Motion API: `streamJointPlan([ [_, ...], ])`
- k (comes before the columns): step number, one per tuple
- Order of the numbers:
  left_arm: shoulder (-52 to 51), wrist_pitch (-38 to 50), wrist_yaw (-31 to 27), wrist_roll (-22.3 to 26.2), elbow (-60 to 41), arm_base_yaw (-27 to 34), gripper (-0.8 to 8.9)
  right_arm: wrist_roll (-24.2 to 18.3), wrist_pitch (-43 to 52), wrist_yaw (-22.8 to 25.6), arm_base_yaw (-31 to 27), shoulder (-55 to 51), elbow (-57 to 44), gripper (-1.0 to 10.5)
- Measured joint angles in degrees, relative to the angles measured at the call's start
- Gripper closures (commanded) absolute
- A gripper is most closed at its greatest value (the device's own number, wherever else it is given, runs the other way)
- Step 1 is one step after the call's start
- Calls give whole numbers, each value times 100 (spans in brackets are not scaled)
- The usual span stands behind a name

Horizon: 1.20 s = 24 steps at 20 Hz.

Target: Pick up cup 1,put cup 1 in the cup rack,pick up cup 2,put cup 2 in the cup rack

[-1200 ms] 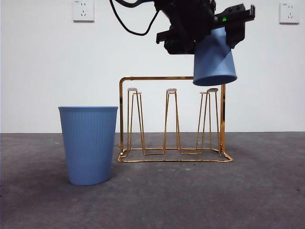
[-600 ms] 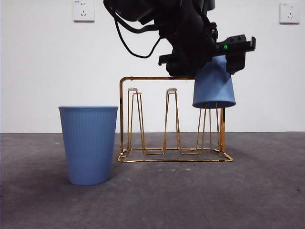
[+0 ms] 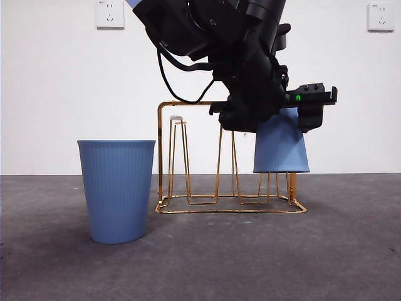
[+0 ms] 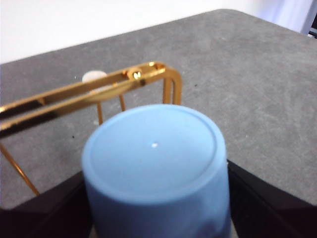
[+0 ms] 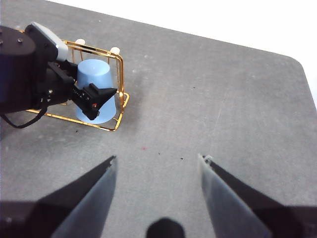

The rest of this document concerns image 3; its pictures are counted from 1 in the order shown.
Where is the blue ribbed plastic cup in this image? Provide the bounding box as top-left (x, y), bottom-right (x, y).
top-left (76, 139), bottom-right (157, 245)
top-left (253, 107), bottom-right (311, 174)

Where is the gold wire cup rack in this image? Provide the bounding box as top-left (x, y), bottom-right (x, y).
top-left (155, 100), bottom-right (308, 215)

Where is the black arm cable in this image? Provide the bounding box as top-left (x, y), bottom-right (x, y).
top-left (155, 40), bottom-right (217, 105)

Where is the white wall socket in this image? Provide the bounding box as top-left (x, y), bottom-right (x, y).
top-left (95, 0), bottom-right (125, 31)
top-left (367, 3), bottom-right (395, 33)

